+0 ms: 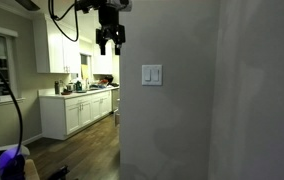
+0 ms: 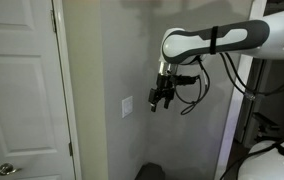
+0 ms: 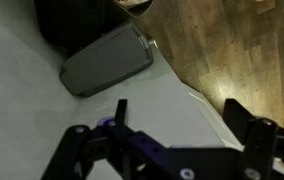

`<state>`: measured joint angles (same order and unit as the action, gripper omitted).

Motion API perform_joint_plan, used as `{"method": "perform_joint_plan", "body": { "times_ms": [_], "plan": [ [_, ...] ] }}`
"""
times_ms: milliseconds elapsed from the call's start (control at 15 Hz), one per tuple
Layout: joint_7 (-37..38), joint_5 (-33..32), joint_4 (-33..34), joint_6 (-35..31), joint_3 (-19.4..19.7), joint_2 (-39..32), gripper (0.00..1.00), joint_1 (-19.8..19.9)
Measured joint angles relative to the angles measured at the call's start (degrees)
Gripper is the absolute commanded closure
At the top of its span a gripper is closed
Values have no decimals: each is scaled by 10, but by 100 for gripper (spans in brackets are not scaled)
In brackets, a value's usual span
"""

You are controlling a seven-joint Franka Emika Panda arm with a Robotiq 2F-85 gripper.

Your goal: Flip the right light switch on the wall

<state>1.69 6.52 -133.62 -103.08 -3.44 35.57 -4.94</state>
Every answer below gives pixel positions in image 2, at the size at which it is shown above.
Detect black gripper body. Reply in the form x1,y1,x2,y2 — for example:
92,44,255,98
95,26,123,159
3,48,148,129
148,73,176,105

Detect white double light switch plate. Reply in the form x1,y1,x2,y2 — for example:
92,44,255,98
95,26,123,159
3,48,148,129
121,95,134,119

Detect black object on floor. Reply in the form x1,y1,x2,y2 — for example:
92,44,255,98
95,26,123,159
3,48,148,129
134,162,166,180

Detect white doorway trim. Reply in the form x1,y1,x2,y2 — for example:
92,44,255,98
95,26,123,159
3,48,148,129
213,0,268,180

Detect dark furniture behind doorway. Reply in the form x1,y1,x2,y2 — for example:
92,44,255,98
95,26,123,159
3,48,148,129
234,0,284,149

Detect large door hinge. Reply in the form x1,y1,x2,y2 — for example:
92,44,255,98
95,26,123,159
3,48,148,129
50,9,58,34

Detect white panel door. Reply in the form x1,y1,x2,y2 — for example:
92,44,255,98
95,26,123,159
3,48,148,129
0,0,77,180

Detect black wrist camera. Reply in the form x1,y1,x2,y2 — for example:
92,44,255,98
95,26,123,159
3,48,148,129
173,75,200,86

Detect black looped wrist cable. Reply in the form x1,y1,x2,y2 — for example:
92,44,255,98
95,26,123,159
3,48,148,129
173,55,212,116

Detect black forearm strap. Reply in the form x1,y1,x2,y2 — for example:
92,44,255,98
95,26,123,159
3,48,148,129
209,25,219,56

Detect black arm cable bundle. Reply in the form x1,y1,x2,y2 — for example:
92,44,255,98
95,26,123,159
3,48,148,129
219,52,284,101

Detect white door frame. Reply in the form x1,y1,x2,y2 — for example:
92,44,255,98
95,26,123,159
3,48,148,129
51,0,83,180

